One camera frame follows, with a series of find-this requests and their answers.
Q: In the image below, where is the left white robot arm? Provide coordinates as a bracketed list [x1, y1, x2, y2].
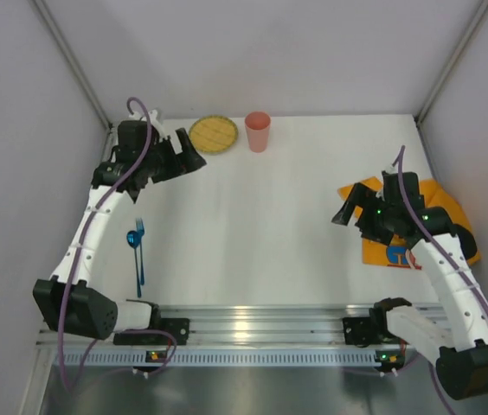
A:
[33, 117, 206, 344]

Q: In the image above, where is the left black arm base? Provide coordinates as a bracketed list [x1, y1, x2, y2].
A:
[113, 318, 190, 346]

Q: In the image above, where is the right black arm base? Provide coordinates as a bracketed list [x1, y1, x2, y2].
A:
[342, 316, 400, 348]

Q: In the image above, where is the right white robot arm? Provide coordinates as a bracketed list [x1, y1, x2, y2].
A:
[331, 172, 488, 400]

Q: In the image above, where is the woven bamboo round plate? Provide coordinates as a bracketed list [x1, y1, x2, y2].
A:
[189, 115, 239, 154]

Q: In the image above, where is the blue metal fork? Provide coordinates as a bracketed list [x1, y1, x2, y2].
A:
[136, 218, 145, 285]

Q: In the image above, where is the pink plastic cup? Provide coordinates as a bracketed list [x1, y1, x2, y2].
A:
[244, 112, 271, 153]

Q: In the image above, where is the blue metal spoon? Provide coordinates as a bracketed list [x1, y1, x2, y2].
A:
[126, 230, 142, 298]

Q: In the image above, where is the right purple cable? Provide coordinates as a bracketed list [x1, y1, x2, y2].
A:
[393, 144, 488, 415]

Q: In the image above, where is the purple cable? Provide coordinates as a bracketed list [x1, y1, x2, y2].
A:
[393, 144, 488, 415]
[55, 96, 178, 393]

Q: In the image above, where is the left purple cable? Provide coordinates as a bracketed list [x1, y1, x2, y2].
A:
[55, 96, 178, 393]

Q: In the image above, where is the aluminium mounting rail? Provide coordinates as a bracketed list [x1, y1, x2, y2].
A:
[35, 303, 488, 347]

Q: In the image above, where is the perforated metal cable strip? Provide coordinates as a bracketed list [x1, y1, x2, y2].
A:
[65, 349, 405, 367]

